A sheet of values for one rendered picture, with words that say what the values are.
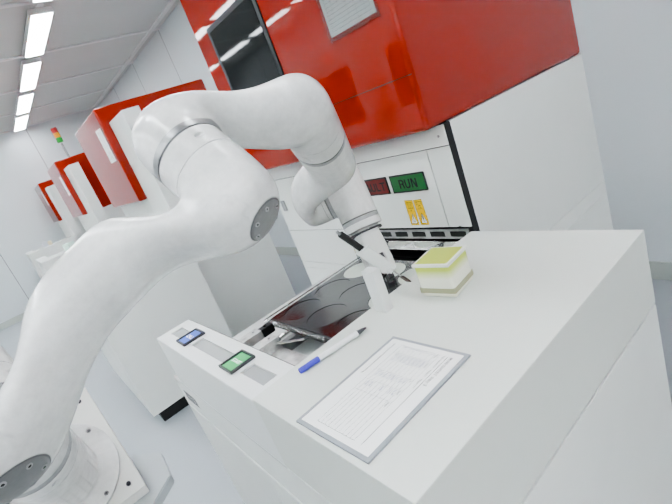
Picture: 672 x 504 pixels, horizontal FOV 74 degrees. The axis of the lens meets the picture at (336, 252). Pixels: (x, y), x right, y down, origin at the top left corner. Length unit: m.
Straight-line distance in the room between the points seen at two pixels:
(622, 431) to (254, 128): 0.75
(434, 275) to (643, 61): 1.78
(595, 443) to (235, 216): 0.62
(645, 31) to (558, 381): 1.90
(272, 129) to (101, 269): 0.27
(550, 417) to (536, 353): 0.09
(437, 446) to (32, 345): 0.45
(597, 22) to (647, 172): 0.71
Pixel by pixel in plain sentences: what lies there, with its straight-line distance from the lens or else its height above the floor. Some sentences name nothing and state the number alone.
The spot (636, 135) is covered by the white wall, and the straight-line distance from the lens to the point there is 2.49.
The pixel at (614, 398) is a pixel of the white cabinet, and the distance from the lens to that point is 0.86.
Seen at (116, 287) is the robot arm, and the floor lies 1.24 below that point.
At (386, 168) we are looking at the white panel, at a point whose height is 1.15.
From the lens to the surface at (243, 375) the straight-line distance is 0.85.
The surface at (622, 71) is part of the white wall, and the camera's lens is 2.44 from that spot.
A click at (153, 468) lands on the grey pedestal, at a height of 0.82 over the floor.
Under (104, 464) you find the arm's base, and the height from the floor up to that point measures 0.90.
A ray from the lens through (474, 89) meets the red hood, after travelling 1.14.
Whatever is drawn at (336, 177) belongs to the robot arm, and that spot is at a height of 1.22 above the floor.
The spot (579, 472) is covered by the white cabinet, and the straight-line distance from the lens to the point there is 0.79.
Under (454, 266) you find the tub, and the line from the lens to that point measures 0.80.
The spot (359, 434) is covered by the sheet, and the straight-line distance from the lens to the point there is 0.59.
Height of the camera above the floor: 1.34
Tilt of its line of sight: 17 degrees down
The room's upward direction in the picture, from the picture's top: 21 degrees counter-clockwise
